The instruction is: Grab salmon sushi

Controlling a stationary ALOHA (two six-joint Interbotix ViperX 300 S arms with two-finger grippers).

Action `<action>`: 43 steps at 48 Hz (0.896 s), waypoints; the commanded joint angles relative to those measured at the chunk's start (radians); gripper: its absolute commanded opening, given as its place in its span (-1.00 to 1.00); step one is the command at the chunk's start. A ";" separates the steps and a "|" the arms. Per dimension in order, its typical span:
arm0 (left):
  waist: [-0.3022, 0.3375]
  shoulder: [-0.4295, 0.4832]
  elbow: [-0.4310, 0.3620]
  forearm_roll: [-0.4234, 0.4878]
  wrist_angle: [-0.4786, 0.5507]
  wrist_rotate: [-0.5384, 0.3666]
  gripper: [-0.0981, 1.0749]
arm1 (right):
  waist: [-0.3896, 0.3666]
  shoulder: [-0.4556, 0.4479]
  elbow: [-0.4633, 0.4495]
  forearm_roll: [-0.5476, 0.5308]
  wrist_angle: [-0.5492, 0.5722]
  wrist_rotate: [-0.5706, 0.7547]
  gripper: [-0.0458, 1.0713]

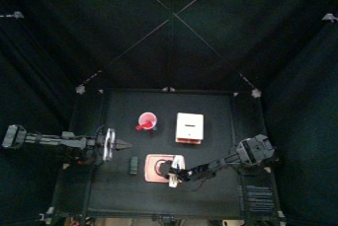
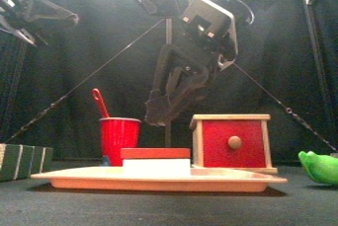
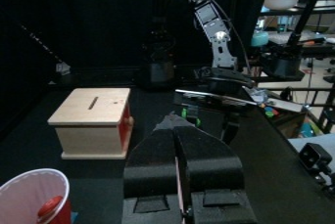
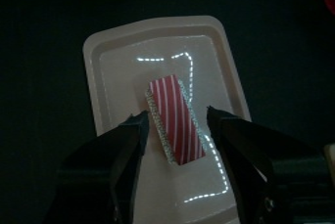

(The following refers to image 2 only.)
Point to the wooden box with red drawer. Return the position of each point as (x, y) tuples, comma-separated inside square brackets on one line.
[(233, 142)]

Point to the black metal frame post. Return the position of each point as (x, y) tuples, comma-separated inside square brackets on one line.
[(316, 55)]

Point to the thin metal frame pole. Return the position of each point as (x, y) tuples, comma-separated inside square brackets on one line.
[(169, 131)]

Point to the beige plastic tray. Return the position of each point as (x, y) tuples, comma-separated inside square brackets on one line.
[(158, 180)]

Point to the green plush toy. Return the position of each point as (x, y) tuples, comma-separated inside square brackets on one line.
[(320, 167)]

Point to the salmon sushi toy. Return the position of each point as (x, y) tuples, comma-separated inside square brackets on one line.
[(155, 162)]

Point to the red plastic cup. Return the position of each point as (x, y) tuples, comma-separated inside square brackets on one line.
[(119, 139)]

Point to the green white striped box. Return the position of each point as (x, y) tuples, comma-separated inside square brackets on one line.
[(22, 161)]

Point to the small blue object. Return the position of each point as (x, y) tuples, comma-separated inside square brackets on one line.
[(106, 161)]

